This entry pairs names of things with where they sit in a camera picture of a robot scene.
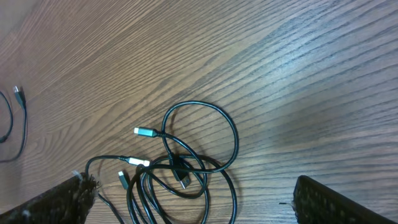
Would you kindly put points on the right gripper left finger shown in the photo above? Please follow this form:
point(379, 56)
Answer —
point(68, 202)

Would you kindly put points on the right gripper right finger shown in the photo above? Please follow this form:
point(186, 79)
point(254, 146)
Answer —
point(315, 203)

